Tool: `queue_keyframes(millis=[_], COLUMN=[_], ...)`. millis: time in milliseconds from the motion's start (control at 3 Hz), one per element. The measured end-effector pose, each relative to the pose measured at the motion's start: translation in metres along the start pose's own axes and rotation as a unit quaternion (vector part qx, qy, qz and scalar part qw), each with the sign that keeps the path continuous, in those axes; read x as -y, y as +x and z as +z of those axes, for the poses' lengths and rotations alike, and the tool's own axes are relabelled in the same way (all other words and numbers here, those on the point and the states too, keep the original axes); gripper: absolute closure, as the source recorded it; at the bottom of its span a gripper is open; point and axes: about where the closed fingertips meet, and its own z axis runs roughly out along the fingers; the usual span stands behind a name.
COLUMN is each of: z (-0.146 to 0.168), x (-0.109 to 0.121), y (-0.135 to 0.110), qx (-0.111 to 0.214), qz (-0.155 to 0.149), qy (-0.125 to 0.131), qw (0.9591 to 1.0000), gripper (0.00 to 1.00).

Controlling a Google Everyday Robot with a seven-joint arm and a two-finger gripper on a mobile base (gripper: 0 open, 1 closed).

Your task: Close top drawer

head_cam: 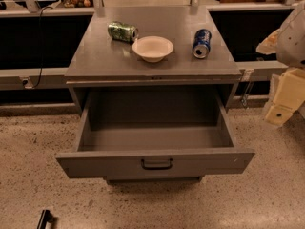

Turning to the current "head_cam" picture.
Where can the blue soda can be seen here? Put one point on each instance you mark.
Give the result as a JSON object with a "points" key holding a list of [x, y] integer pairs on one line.
{"points": [[202, 43]]}

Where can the grey top drawer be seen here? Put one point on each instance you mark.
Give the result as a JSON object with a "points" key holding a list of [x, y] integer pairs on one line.
{"points": [[138, 135]]}

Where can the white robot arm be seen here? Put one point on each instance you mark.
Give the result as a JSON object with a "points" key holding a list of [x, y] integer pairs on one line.
{"points": [[288, 42]]}

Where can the black object on floor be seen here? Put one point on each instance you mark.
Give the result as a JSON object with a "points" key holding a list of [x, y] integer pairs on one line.
{"points": [[45, 218]]}

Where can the green soda can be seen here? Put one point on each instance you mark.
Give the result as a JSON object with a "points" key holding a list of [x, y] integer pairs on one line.
{"points": [[122, 32]]}

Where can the grey metal drawer cabinet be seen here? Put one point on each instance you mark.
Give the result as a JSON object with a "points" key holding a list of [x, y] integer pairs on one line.
{"points": [[103, 64]]}

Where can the white ceramic bowl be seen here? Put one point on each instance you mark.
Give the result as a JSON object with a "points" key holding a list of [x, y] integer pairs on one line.
{"points": [[152, 48]]}

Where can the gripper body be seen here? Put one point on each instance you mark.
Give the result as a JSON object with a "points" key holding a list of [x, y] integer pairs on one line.
{"points": [[293, 43]]}

